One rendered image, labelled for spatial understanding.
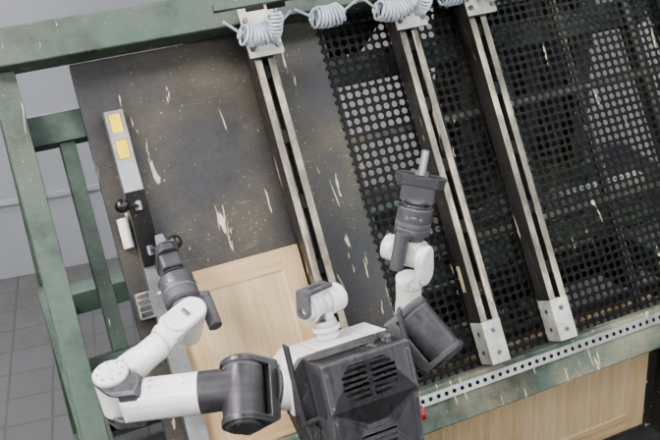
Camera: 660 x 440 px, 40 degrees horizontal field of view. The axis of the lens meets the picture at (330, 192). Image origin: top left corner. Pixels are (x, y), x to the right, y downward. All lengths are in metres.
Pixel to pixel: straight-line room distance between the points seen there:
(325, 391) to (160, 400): 0.36
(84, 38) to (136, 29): 0.13
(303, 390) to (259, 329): 0.55
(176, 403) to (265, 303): 0.60
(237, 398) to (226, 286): 0.58
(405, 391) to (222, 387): 0.38
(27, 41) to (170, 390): 0.97
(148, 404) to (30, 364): 2.70
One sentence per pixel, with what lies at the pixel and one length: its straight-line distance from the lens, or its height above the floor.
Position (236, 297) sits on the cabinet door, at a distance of 2.45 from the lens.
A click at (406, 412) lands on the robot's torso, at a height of 1.28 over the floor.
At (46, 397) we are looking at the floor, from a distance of 4.39.
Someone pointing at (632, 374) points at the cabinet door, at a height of 0.50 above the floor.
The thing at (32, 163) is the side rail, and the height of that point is 1.65.
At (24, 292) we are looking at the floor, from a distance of 5.27.
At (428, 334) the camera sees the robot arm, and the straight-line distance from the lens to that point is 2.06.
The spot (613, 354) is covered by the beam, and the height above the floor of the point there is 0.83.
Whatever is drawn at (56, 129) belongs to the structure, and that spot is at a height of 1.68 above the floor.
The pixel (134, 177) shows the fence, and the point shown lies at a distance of 2.41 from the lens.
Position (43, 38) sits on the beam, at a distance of 2.41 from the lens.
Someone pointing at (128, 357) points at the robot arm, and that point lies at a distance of 2.06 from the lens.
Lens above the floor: 2.50
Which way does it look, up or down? 25 degrees down
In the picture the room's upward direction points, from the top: 5 degrees counter-clockwise
